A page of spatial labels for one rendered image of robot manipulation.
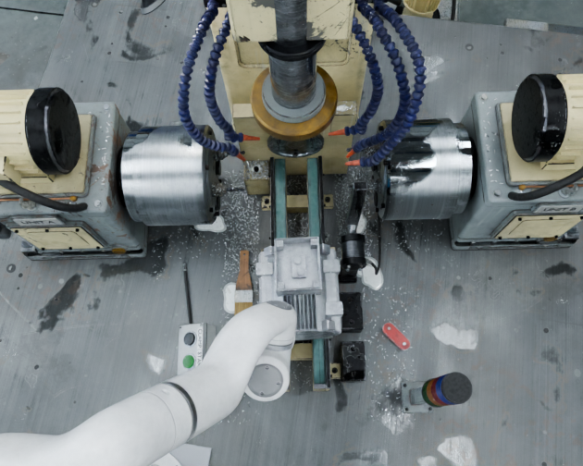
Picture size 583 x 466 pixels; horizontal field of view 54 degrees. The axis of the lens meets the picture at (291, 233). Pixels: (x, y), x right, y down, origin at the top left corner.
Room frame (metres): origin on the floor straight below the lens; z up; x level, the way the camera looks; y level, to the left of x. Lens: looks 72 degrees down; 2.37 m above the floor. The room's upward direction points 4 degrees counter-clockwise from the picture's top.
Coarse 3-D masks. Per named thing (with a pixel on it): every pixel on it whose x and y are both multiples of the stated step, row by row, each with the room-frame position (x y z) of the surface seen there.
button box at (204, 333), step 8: (184, 328) 0.22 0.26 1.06; (192, 328) 0.22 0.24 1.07; (200, 328) 0.22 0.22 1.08; (208, 328) 0.22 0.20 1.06; (200, 336) 0.20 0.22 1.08; (208, 336) 0.20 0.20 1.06; (184, 344) 0.19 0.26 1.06; (192, 344) 0.18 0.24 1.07; (200, 344) 0.18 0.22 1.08; (208, 344) 0.18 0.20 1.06; (184, 352) 0.17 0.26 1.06; (192, 352) 0.17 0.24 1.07; (200, 352) 0.16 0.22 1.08; (200, 360) 0.15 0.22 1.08; (184, 368) 0.13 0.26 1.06; (192, 368) 0.13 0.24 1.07
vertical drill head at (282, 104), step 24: (288, 0) 0.59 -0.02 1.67; (288, 24) 0.59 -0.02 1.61; (264, 72) 0.70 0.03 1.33; (288, 72) 0.60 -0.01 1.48; (312, 72) 0.61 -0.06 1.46; (264, 96) 0.63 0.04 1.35; (288, 96) 0.60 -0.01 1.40; (312, 96) 0.61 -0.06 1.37; (336, 96) 0.63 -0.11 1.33; (264, 120) 0.59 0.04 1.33; (288, 120) 0.58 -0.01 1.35; (312, 120) 0.58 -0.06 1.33; (312, 144) 0.59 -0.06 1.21
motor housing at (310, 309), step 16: (336, 256) 0.38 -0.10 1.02; (272, 288) 0.30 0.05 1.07; (336, 288) 0.29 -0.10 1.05; (304, 304) 0.25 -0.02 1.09; (320, 304) 0.25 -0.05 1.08; (304, 320) 0.21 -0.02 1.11; (320, 320) 0.22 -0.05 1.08; (336, 320) 0.22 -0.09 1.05; (304, 336) 0.20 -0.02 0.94; (320, 336) 0.20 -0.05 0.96
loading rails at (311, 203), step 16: (272, 160) 0.69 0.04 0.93; (320, 160) 0.68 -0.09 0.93; (272, 176) 0.64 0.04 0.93; (320, 176) 0.63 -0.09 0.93; (272, 192) 0.60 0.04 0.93; (320, 192) 0.59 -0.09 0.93; (272, 208) 0.55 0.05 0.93; (288, 208) 0.58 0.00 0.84; (304, 208) 0.58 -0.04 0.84; (320, 208) 0.54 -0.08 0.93; (272, 224) 0.51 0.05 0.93; (320, 224) 0.50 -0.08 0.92; (272, 240) 0.46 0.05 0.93; (320, 240) 0.45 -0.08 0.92; (304, 352) 0.17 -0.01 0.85; (320, 352) 0.16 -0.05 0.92; (320, 368) 0.13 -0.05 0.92; (336, 368) 0.13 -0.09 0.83; (320, 384) 0.09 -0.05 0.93
